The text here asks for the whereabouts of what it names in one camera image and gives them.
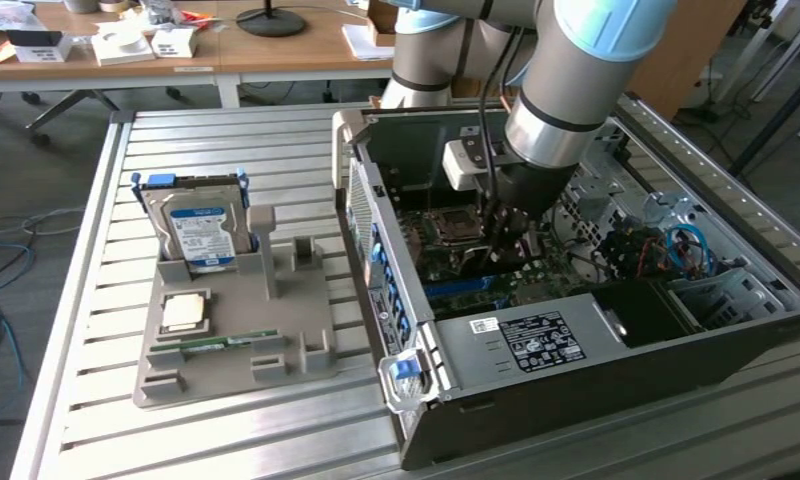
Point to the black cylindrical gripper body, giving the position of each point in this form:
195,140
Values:
529,187

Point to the green graphics card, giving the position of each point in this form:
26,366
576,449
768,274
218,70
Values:
466,257

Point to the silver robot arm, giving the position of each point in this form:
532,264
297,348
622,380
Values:
573,75

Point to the metal CPU socket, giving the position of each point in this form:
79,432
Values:
453,227

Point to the green motherboard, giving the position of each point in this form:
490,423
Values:
553,272

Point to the grey chipset heatsink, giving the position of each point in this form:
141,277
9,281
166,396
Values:
533,296

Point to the long blue expansion slot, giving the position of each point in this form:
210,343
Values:
460,286

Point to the black power connector bundle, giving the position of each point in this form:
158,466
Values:
622,250

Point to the grey power supply unit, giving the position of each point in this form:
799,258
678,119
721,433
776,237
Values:
480,360

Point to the blue case latch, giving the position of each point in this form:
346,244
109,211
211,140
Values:
401,372

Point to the open black PC case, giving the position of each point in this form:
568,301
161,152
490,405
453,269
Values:
573,400

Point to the white paper stack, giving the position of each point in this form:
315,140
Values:
362,45

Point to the wooden cabinet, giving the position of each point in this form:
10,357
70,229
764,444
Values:
706,50

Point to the open cardboard box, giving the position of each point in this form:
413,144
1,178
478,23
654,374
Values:
380,15

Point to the grey parts rack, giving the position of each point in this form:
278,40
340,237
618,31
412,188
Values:
239,320

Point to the hard disk with blue rails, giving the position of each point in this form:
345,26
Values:
199,235

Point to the wooden desk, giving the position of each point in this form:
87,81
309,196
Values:
73,72
286,55

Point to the green RAM stick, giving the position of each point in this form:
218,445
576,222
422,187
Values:
213,342

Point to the CPU chip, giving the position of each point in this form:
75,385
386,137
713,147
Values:
182,312

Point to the black round lamp base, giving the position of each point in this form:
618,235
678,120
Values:
269,25

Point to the orange tool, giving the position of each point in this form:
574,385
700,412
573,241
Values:
195,19

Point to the white labelled box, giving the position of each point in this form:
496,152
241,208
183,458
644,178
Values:
173,45

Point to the white box with round roll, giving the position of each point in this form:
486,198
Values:
122,50

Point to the tape roll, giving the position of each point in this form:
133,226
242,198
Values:
114,5

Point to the grey cup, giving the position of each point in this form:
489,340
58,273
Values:
81,6

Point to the black and white box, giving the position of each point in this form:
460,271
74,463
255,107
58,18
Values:
39,52

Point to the clear plastic bags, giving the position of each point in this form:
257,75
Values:
6,12

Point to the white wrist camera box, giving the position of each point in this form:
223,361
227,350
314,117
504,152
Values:
466,167

